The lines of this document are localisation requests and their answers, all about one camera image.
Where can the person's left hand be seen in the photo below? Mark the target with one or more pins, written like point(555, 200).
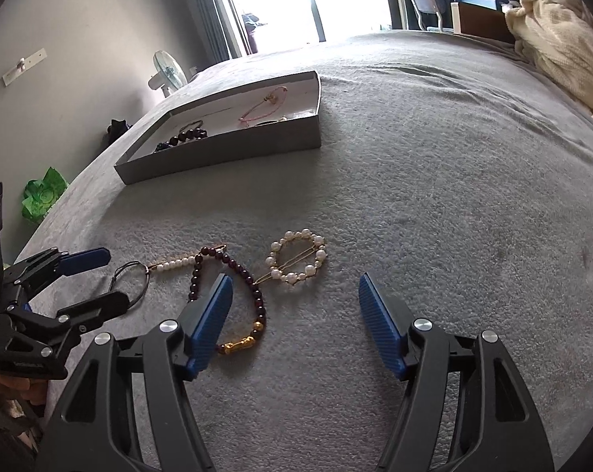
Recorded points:
point(28, 392)

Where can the green plastic bag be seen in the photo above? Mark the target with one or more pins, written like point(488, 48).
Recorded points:
point(43, 199)

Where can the white standing fan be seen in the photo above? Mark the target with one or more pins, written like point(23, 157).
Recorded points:
point(171, 69)

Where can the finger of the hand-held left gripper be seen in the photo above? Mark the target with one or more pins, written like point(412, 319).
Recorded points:
point(102, 306)
point(87, 259)

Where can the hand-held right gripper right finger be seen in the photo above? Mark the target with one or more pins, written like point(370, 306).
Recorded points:
point(382, 324)

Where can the cream fleece blanket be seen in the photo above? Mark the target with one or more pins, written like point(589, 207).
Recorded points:
point(557, 34)

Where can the shallow grey cardboard box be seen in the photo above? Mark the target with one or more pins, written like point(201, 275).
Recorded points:
point(227, 152)

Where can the round pearl hair clip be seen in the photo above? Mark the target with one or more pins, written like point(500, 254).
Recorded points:
point(321, 254)

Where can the thin metal bangle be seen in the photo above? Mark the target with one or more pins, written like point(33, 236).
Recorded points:
point(147, 282)

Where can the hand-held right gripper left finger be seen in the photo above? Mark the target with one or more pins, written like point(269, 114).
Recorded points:
point(212, 324)

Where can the wooden desk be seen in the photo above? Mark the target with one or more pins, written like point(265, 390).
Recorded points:
point(478, 22)

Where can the dark bag on floor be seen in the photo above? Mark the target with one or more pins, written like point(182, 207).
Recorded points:
point(117, 130)

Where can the white wall hook rack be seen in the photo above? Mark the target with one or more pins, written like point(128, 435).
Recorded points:
point(23, 65)

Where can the sliding glass door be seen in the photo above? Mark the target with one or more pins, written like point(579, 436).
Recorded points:
point(296, 0)

